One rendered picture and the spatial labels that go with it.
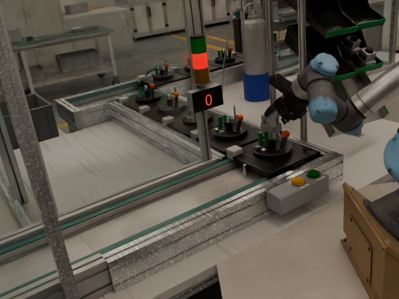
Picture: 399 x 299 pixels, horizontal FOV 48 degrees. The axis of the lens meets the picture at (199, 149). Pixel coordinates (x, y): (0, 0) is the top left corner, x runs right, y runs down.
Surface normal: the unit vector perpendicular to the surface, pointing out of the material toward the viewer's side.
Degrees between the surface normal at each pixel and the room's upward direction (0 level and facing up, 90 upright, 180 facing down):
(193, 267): 0
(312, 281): 0
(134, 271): 90
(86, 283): 90
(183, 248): 90
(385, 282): 90
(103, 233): 0
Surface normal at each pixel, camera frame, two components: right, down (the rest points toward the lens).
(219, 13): 0.41, 0.33
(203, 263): -0.11, -0.91
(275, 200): -0.83, 0.31
